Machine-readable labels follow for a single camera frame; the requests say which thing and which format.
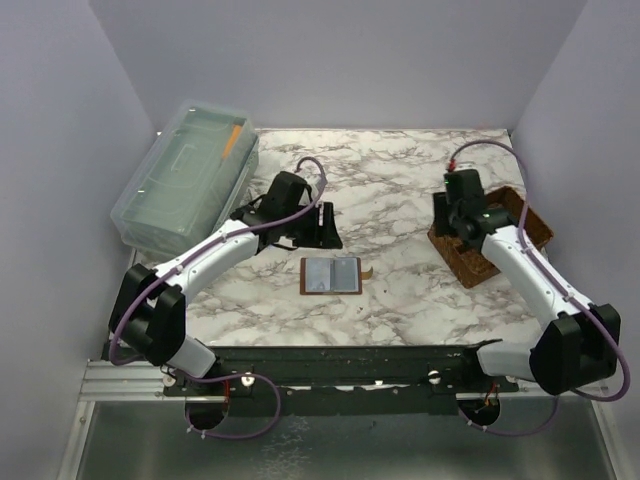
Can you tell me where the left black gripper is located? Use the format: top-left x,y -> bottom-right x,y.
282,201 -> 343,249

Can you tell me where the brown leather card holder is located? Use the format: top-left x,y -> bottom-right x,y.
299,257 -> 374,296

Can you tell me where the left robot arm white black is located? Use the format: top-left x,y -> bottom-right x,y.
109,171 -> 342,395

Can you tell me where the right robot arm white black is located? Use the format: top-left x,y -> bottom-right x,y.
433,169 -> 621,395

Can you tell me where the brown woven wicker tray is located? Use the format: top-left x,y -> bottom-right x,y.
428,209 -> 554,289

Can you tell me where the orange pencil in box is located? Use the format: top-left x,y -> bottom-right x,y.
221,124 -> 243,160

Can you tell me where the clear plastic storage box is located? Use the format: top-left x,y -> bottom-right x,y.
111,101 -> 259,259

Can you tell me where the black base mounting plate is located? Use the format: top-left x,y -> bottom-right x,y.
164,345 -> 518,417

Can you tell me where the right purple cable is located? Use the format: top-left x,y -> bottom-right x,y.
447,140 -> 630,436

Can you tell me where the aluminium rail frame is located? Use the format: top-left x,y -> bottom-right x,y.
59,359 -> 634,479

